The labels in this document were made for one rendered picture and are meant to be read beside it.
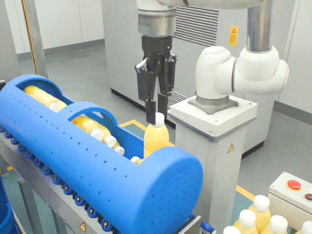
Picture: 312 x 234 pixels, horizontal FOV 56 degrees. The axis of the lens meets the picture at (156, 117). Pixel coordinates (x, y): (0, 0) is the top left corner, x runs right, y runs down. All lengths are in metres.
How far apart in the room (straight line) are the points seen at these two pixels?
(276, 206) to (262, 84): 0.55
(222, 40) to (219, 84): 1.20
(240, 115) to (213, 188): 0.40
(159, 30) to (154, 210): 0.44
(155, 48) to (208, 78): 0.66
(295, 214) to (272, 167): 1.99
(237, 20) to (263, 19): 1.18
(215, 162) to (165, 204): 0.67
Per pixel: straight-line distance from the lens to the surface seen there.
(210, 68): 1.33
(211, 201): 1.60
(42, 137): 1.05
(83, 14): 6.33
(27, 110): 1.17
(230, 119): 1.34
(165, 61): 0.75
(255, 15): 1.23
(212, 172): 1.48
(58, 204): 1.20
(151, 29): 0.69
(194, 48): 2.72
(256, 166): 2.88
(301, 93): 3.70
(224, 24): 2.48
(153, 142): 0.82
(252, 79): 1.30
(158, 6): 0.68
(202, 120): 1.33
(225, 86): 1.34
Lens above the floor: 1.68
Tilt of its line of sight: 28 degrees down
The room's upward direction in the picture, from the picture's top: straight up
